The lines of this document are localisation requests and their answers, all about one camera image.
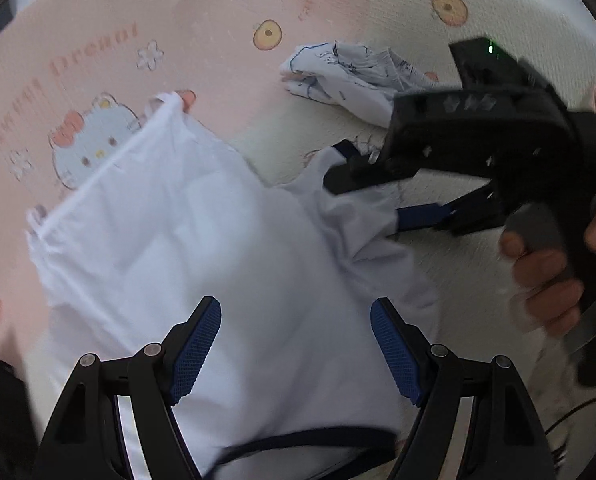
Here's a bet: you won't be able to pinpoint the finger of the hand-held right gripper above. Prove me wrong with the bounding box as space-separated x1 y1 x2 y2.
395 184 510 236
323 140 431 197

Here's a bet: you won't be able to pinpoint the black cloth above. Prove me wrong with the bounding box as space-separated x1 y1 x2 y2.
0 355 36 480

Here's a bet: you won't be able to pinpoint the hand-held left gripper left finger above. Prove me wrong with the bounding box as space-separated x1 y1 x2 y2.
33 296 223 480

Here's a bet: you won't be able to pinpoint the pink and cream printed blanket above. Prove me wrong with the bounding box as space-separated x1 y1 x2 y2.
0 0 596 411

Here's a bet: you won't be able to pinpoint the white garment with strap loops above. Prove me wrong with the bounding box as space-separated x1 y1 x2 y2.
25 91 399 480

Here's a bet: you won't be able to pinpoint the light blue printed shorts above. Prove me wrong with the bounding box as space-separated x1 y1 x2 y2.
279 40 439 128

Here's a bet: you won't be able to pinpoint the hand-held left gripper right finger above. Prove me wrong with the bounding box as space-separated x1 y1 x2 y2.
370 297 559 480

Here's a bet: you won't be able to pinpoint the person's printed pyjama pants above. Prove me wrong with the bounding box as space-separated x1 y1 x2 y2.
528 332 596 461

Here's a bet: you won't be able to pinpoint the person's right hand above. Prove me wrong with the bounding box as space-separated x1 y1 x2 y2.
498 194 596 341

